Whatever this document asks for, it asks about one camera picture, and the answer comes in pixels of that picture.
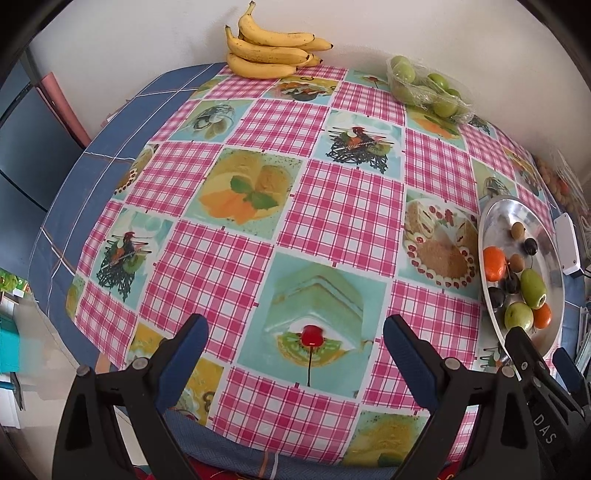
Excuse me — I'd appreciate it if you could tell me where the orange tangerine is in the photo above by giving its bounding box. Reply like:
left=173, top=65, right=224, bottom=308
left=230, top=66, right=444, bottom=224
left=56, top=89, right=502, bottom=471
left=483, top=246, right=507, bottom=282
left=533, top=303, right=552, bottom=330

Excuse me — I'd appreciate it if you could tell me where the green round fruit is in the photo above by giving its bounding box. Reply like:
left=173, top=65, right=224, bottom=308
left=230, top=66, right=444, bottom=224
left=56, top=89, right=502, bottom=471
left=504, top=302, right=534, bottom=331

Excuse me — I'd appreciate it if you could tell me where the dark plum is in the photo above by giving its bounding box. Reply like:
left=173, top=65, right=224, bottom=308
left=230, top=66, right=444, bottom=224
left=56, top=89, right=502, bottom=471
left=488, top=286, right=506, bottom=310
left=502, top=271, right=521, bottom=295
left=522, top=238, right=539, bottom=256

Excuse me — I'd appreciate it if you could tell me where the green mango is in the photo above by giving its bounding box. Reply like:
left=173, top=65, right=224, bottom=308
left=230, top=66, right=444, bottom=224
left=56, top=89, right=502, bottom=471
left=521, top=268, right=547, bottom=310

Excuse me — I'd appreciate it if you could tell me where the brown kiwi fruit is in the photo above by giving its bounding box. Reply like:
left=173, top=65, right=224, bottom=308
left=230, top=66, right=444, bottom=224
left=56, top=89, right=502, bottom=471
left=510, top=222, right=526, bottom=242
left=508, top=253, right=525, bottom=273

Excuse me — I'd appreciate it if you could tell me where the clear tray of green fruits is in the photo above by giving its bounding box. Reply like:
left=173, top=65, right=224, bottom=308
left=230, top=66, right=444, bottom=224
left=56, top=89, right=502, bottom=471
left=386, top=55, right=475, bottom=125

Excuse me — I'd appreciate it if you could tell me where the white plastic box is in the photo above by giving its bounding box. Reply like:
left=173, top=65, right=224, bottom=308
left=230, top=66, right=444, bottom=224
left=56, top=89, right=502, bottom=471
left=554, top=213, right=581, bottom=275

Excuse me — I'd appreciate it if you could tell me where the large steel basin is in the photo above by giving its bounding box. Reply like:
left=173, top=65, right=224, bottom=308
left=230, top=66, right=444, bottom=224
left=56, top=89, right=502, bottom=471
left=478, top=196, right=565, bottom=356

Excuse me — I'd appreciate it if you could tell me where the clear box of nuts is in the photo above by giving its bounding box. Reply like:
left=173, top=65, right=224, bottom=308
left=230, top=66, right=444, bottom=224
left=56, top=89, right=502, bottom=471
left=533, top=149, right=590, bottom=217

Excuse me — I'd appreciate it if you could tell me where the pink checkered tablecloth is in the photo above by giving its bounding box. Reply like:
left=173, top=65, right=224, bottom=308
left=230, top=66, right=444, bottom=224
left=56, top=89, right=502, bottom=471
left=64, top=64, right=562, bottom=467

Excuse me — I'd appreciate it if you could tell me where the yellow banana bunch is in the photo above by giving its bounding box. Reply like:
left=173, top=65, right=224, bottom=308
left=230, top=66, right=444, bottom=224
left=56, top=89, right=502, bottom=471
left=224, top=1, right=334, bottom=80

